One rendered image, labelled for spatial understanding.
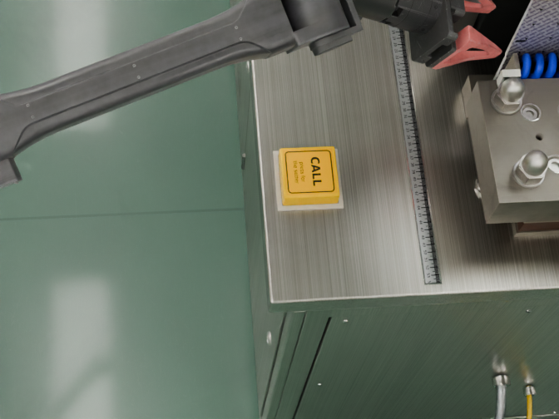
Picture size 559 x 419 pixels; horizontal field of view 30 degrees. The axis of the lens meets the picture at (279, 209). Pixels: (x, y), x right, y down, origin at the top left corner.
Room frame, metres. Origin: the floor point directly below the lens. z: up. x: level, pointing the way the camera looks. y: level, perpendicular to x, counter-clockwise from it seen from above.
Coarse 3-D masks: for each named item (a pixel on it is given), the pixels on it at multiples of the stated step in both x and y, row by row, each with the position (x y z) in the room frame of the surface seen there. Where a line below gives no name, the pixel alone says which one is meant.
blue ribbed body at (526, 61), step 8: (528, 56) 0.72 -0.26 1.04; (536, 56) 0.72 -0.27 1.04; (552, 56) 0.72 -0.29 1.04; (520, 64) 0.71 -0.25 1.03; (528, 64) 0.70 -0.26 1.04; (536, 64) 0.71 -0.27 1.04; (544, 64) 0.71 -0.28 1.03; (552, 64) 0.71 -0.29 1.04; (528, 72) 0.70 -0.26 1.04; (536, 72) 0.70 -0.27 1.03; (544, 72) 0.71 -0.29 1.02; (552, 72) 0.70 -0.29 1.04
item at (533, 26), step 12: (540, 0) 0.73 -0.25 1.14; (552, 0) 0.73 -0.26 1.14; (528, 12) 0.73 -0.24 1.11; (540, 12) 0.73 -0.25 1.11; (552, 12) 0.73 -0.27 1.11; (528, 24) 0.73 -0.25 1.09; (540, 24) 0.73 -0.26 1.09; (552, 24) 0.73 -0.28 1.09; (516, 36) 0.72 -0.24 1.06; (528, 36) 0.73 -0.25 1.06; (540, 36) 0.73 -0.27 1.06; (552, 36) 0.74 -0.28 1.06; (516, 48) 0.73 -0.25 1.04; (528, 48) 0.73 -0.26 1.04; (540, 48) 0.73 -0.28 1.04; (552, 48) 0.74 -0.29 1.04
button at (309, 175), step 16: (288, 160) 0.59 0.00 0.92; (304, 160) 0.59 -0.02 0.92; (320, 160) 0.59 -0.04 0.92; (288, 176) 0.56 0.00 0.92; (304, 176) 0.57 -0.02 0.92; (320, 176) 0.57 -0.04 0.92; (336, 176) 0.58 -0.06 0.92; (288, 192) 0.54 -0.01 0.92; (304, 192) 0.55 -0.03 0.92; (320, 192) 0.55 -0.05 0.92; (336, 192) 0.55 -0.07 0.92
